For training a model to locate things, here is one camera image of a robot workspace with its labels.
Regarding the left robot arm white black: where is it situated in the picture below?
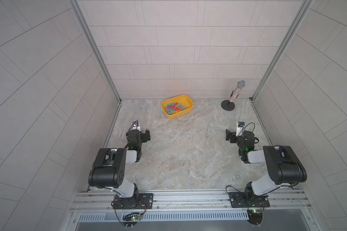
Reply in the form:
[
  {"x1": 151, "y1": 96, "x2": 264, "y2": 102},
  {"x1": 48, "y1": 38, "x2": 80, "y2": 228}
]
[{"x1": 88, "y1": 130, "x2": 150, "y2": 199}]

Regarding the yellow plastic storage box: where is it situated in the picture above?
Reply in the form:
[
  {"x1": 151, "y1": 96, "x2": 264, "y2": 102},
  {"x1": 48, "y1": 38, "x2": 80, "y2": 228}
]
[{"x1": 161, "y1": 95, "x2": 194, "y2": 119}]

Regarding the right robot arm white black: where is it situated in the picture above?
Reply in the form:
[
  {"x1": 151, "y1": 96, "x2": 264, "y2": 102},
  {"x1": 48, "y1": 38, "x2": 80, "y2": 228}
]
[{"x1": 226, "y1": 128, "x2": 307, "y2": 202}]

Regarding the left green circuit board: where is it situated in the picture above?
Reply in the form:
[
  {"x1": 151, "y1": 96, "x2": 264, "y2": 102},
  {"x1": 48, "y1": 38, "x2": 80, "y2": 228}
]
[{"x1": 122, "y1": 212, "x2": 143, "y2": 229}]

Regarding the aluminium mounting rail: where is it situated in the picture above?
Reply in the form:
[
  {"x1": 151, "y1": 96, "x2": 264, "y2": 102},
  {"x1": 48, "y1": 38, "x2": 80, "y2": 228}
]
[{"x1": 69, "y1": 189, "x2": 311, "y2": 212}]

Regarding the teal clothespin in box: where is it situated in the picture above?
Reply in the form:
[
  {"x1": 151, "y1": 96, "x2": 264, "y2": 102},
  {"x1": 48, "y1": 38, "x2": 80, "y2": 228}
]
[{"x1": 165, "y1": 104, "x2": 178, "y2": 115}]

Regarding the green circuit board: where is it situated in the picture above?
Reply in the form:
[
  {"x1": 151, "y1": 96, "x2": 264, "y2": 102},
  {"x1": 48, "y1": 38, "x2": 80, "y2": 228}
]
[
  {"x1": 247, "y1": 209, "x2": 264, "y2": 226},
  {"x1": 122, "y1": 212, "x2": 143, "y2": 229}
]

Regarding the red clothespin in box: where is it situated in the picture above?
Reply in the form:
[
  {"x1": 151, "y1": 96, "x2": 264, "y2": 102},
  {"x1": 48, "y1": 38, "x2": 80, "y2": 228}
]
[{"x1": 169, "y1": 103, "x2": 185, "y2": 111}]

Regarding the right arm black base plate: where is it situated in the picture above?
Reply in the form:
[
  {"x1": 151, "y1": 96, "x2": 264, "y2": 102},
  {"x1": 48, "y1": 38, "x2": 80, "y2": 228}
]
[{"x1": 228, "y1": 192, "x2": 270, "y2": 208}]

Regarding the right green circuit board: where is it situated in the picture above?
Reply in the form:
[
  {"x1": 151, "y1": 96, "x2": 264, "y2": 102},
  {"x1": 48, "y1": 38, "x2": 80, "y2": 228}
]
[{"x1": 247, "y1": 209, "x2": 264, "y2": 226}]

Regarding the glitter microphone on black stand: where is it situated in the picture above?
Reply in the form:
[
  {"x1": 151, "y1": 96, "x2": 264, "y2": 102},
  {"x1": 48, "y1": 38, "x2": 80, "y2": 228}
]
[{"x1": 221, "y1": 80, "x2": 246, "y2": 111}]

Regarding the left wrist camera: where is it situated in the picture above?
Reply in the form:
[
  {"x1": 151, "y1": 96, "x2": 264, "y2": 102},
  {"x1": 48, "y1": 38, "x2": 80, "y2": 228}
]
[{"x1": 131, "y1": 120, "x2": 141, "y2": 131}]

